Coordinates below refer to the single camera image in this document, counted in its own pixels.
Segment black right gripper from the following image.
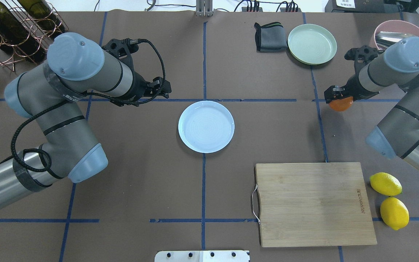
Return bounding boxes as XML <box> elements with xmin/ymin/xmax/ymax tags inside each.
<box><xmin>324</xmin><ymin>45</ymin><xmax>379</xmax><ymax>104</ymax></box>

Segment wooden cutting board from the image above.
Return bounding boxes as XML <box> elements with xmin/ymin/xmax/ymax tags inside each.
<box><xmin>255</xmin><ymin>162</ymin><xmax>377</xmax><ymax>248</ymax></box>

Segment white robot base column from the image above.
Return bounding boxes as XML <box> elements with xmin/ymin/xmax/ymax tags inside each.
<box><xmin>154</xmin><ymin>250</ymin><xmax>251</xmax><ymax>262</ymax></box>

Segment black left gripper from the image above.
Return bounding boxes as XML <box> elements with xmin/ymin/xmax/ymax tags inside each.
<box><xmin>101</xmin><ymin>38</ymin><xmax>172</xmax><ymax>107</ymax></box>

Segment light blue plate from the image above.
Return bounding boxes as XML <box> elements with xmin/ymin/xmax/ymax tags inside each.
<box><xmin>177</xmin><ymin>101</ymin><xmax>235</xmax><ymax>153</ymax></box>

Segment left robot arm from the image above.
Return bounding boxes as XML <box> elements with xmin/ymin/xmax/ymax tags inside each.
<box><xmin>0</xmin><ymin>32</ymin><xmax>172</xmax><ymax>209</ymax></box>

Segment dark green wine bottle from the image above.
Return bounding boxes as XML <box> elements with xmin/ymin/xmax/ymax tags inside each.
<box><xmin>0</xmin><ymin>2</ymin><xmax>45</xmax><ymax>63</ymax></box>

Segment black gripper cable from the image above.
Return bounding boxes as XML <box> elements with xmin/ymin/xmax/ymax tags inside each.
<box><xmin>11</xmin><ymin>38</ymin><xmax>166</xmax><ymax>173</ymax></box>

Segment pink bowl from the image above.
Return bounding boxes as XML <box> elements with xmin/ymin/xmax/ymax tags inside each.
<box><xmin>369</xmin><ymin>20</ymin><xmax>419</xmax><ymax>50</ymax></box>

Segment orange mandarin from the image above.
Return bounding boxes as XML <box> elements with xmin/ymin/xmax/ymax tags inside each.
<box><xmin>329</xmin><ymin>96</ymin><xmax>354</xmax><ymax>112</ymax></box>

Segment copper wire bottle rack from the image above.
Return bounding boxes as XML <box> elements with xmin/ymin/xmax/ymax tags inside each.
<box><xmin>0</xmin><ymin>0</ymin><xmax>67</xmax><ymax>63</ymax></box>

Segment metal scoop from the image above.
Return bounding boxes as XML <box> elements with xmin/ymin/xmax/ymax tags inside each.
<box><xmin>371</xmin><ymin>31</ymin><xmax>416</xmax><ymax>50</ymax></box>

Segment aluminium frame post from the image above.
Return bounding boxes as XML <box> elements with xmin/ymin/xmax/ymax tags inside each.
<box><xmin>196</xmin><ymin>0</ymin><xmax>214</xmax><ymax>17</ymax></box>

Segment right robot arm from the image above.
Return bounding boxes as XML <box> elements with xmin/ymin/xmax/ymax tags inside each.
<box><xmin>324</xmin><ymin>36</ymin><xmax>419</xmax><ymax>171</ymax></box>

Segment yellow lemon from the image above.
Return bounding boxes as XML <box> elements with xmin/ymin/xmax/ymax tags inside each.
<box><xmin>370</xmin><ymin>172</ymin><xmax>403</xmax><ymax>197</ymax></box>
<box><xmin>379</xmin><ymin>197</ymin><xmax>410</xmax><ymax>231</ymax></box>

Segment light green plate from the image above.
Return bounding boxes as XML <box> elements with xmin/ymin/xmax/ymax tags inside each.
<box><xmin>287</xmin><ymin>24</ymin><xmax>338</xmax><ymax>65</ymax></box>

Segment dark grey folded cloth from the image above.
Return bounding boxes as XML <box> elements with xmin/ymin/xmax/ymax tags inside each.
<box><xmin>254</xmin><ymin>21</ymin><xmax>288</xmax><ymax>53</ymax></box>

